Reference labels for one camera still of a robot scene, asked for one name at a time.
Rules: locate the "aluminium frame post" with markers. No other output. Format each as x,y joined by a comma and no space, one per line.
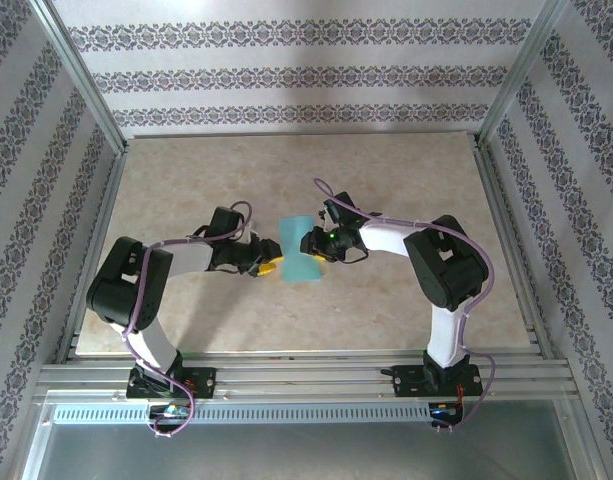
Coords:
522,75
86,82

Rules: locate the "thin aluminium edge strip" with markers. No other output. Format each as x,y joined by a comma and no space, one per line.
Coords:
306,134

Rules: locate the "aluminium side rail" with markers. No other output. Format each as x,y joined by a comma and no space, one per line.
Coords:
496,190
106,200

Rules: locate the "small circuit board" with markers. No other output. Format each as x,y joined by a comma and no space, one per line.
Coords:
445,409
171,411

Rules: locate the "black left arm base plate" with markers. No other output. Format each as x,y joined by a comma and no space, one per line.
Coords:
203,382

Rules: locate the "grey sheet metal panel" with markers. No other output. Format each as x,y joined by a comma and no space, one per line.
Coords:
306,452

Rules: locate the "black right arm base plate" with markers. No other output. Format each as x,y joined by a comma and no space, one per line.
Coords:
406,380

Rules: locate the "teal cloth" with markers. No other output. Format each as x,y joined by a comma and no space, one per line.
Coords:
301,270

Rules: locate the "aluminium cross beam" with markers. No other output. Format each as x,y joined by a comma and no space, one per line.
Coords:
306,380

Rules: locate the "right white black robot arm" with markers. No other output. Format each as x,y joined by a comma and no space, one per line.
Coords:
446,335

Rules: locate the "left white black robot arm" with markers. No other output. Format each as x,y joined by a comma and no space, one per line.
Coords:
151,345

